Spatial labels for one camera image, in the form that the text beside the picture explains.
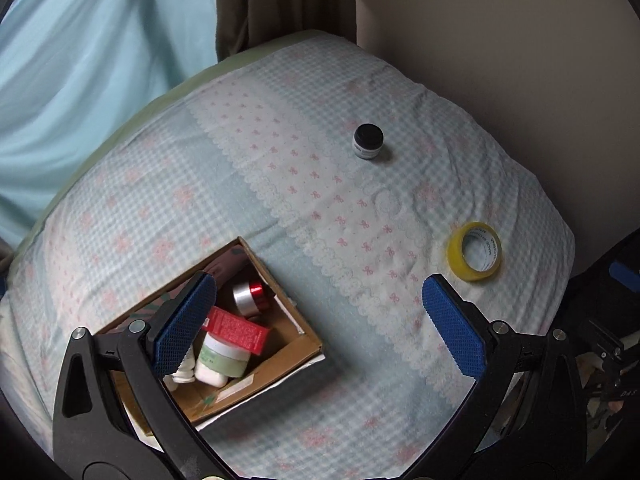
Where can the cardboard box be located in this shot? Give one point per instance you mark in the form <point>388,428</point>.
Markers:
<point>295,340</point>

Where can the black lidded small jar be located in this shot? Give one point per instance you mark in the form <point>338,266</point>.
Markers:
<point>368,140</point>

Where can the green white cream jar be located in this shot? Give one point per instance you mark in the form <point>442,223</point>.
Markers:
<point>225,357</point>

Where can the white bottle green label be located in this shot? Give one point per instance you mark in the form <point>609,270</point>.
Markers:
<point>182,373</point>

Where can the red jar silver lid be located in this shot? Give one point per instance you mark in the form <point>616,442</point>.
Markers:
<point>250,298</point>

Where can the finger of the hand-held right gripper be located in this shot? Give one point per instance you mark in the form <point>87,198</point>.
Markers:
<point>625,274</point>

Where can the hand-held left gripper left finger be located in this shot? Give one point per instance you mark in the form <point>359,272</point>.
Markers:
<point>185,325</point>

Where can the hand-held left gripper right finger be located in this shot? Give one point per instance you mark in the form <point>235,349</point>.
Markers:
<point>452,325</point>

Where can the yellow tape roll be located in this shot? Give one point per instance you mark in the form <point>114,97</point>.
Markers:
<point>457,250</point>

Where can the brown curtain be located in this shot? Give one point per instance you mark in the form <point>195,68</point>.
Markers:
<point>280,0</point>

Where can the light blue hanging cloth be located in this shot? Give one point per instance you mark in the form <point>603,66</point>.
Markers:
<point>90,60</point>

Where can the red carton box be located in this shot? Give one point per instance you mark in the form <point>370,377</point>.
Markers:
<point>237,332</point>

